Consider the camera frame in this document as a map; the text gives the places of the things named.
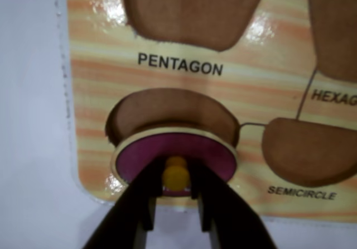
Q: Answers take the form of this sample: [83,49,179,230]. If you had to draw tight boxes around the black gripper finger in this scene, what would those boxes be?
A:
[83,157,165,249]
[189,159,280,249]

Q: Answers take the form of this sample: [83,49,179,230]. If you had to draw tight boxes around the purple oval piece yellow pin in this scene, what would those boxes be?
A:
[112,127,239,200]

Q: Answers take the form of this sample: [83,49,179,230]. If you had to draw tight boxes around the wooden shape puzzle board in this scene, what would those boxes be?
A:
[65,0,357,228]

